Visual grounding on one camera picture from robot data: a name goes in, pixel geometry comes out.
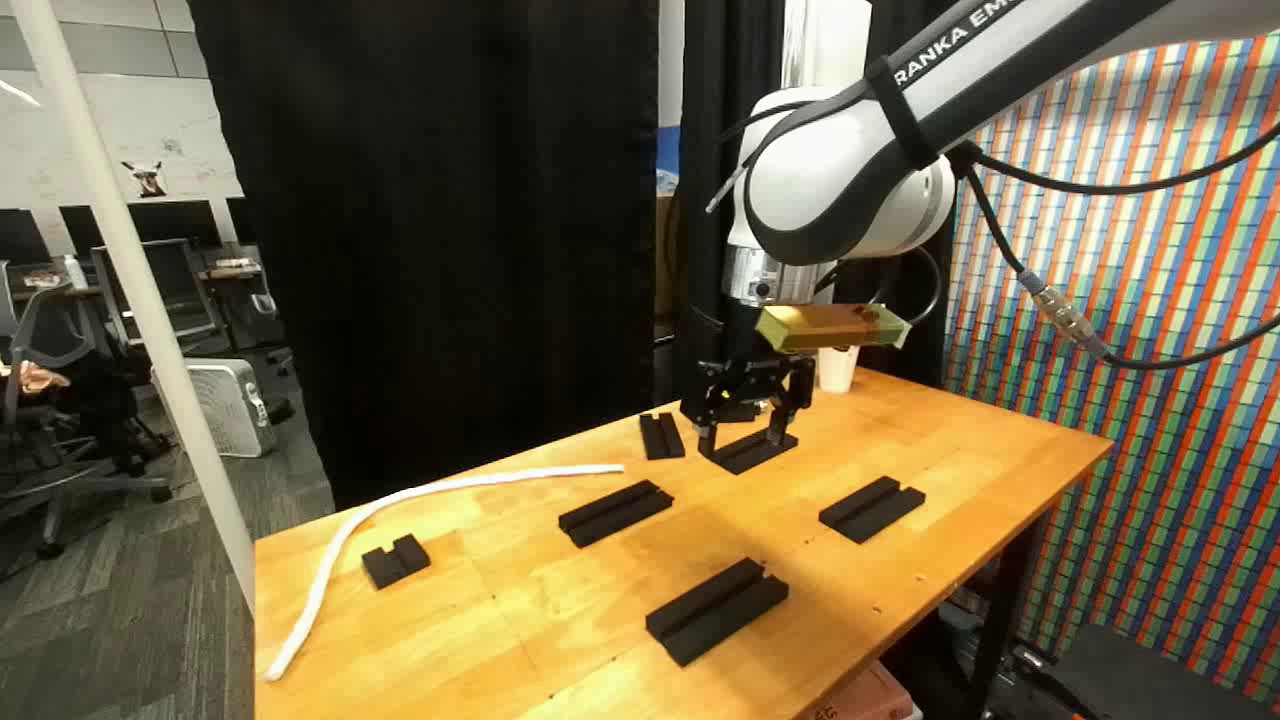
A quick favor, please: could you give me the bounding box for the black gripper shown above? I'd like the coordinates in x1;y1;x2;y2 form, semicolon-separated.
678;348;819;454

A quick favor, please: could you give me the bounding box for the short black grooved track piece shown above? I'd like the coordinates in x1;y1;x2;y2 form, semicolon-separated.
638;406;687;462

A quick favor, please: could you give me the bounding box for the white paper cup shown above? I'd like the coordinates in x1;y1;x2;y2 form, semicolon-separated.
812;343;862;397

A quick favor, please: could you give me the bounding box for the narrow black curtain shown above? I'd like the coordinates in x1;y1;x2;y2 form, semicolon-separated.
678;0;791;397

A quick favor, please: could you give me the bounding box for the brown cardboard box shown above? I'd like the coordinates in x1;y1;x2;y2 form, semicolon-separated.
651;191;687;325

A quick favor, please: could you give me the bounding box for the white foam tube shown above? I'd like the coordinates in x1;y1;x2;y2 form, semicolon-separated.
261;459;628;689

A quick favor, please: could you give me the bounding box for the pink printed cardboard box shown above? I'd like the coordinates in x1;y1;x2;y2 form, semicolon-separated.
804;661;928;720

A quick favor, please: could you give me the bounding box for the wide black curtain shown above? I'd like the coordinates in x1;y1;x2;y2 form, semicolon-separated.
183;0;664;508

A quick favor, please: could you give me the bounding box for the small black notched block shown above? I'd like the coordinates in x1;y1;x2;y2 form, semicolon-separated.
356;533;435;593

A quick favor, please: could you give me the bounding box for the black padded stool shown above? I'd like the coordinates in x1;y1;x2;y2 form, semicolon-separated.
1034;621;1272;720

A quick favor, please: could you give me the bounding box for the black desk equipment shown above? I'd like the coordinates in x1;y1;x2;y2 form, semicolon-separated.
196;242;302;426

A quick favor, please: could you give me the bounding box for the white computer tower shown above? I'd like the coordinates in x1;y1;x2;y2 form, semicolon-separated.
180;357;280;462

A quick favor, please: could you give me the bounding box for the black computer monitor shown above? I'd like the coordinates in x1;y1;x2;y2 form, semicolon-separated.
93;234;226;350

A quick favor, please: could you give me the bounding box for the white slanted pole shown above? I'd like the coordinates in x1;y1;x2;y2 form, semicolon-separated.
6;0;261;621

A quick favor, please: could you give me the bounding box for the black office chair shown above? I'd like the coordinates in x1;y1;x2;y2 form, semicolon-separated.
0;283;177;562

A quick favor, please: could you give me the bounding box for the black curtain beside colourful wall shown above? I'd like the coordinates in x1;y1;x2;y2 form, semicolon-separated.
833;0;977;391

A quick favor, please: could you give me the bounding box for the black metal table frame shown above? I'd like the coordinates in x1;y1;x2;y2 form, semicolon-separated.
917;516;1049;720

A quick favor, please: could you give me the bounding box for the black cable with metal connector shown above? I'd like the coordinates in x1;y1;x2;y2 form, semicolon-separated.
962;156;1280;372

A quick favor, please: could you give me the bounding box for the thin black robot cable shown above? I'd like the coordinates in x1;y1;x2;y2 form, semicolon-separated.
953;118;1280;200

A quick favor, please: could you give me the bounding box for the small wall picture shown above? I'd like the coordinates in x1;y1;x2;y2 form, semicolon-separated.
121;156;172;205

